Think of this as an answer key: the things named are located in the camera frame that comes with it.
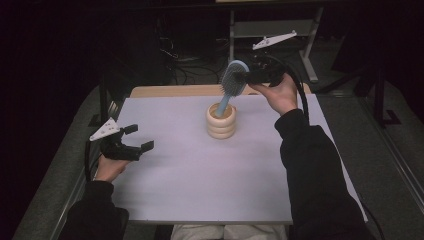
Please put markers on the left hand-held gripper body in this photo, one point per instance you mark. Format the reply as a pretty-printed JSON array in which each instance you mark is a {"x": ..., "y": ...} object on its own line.
[{"x": 115, "y": 146}]

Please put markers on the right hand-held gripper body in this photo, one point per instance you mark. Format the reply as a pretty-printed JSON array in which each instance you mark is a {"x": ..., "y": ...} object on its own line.
[{"x": 268, "y": 71}]

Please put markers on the light blue hairbrush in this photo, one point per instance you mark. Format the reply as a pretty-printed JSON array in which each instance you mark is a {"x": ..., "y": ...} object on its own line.
[{"x": 230, "y": 80}]

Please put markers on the cream ringed holder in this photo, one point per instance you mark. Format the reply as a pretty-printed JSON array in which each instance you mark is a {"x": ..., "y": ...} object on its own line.
[{"x": 221, "y": 126}]

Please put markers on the person's left hand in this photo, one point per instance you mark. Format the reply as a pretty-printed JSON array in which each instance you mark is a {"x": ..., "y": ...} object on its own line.
[{"x": 110, "y": 168}]

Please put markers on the person's right hand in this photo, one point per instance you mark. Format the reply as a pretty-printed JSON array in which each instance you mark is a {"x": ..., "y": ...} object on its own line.
[{"x": 280, "y": 95}]

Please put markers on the black floor stand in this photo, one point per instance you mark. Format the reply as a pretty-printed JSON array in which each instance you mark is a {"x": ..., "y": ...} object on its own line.
[{"x": 380, "y": 96}]

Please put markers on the person's legs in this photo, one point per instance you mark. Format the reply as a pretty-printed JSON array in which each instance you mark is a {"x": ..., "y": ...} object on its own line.
[{"x": 230, "y": 232}]

